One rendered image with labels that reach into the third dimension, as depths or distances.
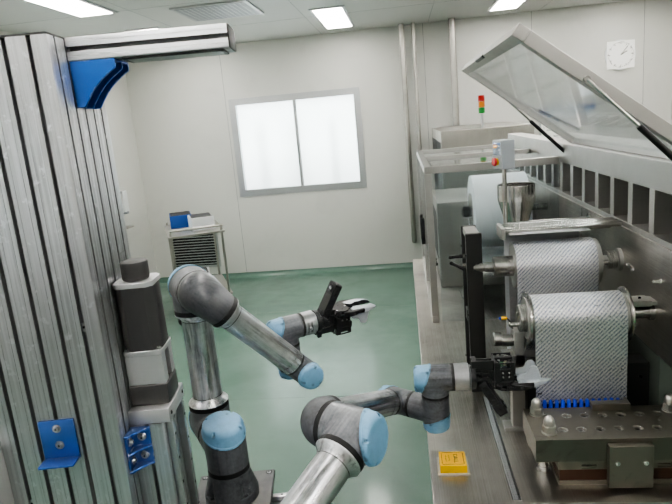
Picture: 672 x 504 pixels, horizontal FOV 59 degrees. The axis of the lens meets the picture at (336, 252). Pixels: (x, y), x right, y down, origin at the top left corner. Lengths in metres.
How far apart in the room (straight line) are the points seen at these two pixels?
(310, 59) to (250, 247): 2.37
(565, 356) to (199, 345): 1.00
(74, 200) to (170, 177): 6.45
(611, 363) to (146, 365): 1.18
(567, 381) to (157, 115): 6.55
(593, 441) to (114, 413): 1.10
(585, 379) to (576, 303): 0.21
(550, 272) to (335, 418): 0.84
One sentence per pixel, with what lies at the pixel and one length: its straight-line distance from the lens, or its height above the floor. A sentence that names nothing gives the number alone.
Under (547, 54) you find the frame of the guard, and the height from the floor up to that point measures 1.93.
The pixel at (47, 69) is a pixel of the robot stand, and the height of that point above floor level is 1.96.
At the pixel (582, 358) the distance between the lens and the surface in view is 1.74.
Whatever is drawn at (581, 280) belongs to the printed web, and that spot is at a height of 1.30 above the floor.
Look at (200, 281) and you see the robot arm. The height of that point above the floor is 1.45.
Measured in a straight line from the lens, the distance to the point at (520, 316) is 1.69.
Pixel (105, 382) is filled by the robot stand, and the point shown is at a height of 1.35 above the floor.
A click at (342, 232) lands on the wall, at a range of 7.27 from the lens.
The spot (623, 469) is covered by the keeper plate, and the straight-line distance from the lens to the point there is 1.65.
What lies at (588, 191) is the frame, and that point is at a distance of 2.35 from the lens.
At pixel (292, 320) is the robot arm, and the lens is 1.83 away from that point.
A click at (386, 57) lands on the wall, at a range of 7.13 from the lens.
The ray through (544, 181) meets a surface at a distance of 2.66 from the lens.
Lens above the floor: 1.83
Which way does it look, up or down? 12 degrees down
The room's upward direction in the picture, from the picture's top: 5 degrees counter-clockwise
